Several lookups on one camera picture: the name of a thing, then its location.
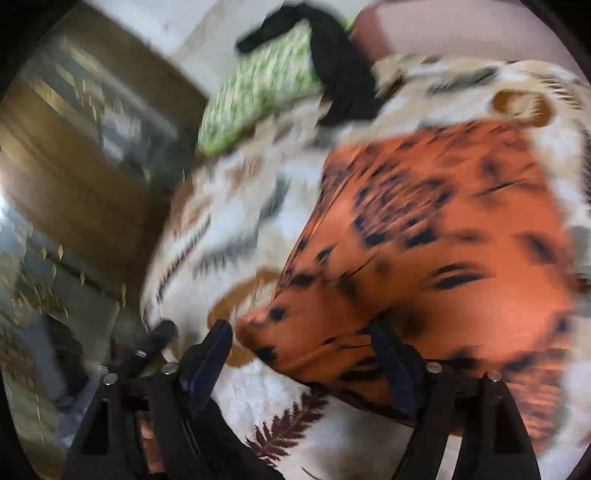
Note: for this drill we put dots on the pink bed sheet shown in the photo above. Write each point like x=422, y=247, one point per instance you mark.
x=461, y=27

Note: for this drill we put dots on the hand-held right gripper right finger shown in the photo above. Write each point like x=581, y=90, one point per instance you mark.
x=393, y=364

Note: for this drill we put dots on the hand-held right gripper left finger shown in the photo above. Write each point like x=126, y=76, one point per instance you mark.
x=207, y=355

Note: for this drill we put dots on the orange floral garment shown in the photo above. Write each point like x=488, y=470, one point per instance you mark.
x=438, y=230

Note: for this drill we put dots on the green patterned pillow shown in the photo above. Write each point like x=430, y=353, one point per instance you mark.
x=258, y=87

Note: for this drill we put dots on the black cloth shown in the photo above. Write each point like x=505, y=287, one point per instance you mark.
x=341, y=69

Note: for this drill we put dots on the wooden glass-front cabinet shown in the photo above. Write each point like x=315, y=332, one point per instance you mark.
x=92, y=138

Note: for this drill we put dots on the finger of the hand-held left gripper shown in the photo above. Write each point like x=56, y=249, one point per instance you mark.
x=154, y=339

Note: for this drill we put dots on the cream leaf-print blanket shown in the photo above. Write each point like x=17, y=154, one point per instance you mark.
x=221, y=221

